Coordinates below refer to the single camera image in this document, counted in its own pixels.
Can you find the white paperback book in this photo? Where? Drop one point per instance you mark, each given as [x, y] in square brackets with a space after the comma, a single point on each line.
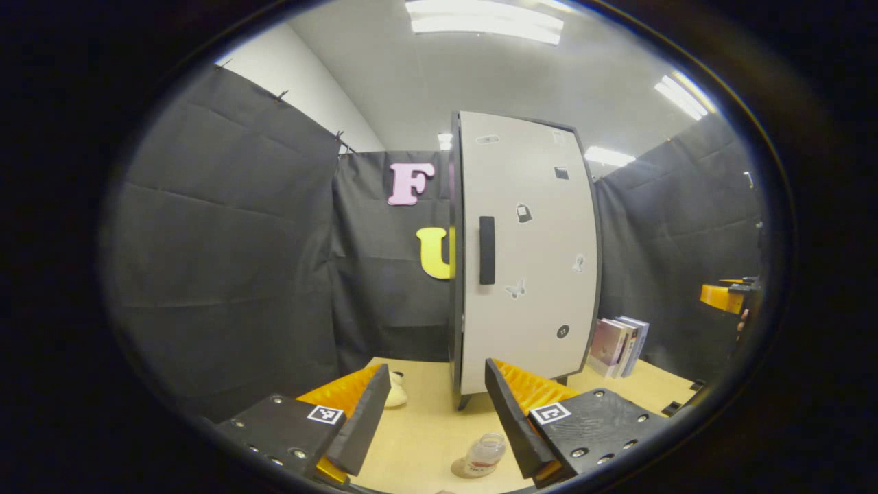
[631, 343]

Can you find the grey cabinet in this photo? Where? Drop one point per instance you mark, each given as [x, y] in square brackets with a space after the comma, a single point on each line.
[455, 274]

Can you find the clear plastic bottle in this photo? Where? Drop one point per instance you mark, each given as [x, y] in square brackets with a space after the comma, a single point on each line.
[485, 456]

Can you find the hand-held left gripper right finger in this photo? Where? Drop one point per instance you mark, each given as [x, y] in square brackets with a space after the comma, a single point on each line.
[514, 429]

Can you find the black backdrop cloth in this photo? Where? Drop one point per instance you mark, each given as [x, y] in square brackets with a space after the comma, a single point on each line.
[226, 274]

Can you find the cream plush toy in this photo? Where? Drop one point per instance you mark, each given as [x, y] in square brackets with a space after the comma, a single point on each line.
[396, 394]

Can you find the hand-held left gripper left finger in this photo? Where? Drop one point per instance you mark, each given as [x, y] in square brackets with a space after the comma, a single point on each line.
[363, 429]

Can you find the brown round coaster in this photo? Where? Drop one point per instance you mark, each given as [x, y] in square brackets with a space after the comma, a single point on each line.
[458, 470]

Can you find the small black block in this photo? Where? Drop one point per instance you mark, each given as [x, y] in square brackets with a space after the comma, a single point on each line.
[672, 409]

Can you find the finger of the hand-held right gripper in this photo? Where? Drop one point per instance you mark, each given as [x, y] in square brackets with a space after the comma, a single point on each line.
[744, 281]
[717, 298]

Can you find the large ceiling light panel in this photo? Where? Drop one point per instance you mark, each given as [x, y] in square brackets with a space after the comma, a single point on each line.
[483, 20]

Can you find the blue grey book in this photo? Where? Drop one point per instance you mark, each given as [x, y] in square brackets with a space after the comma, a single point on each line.
[641, 336]

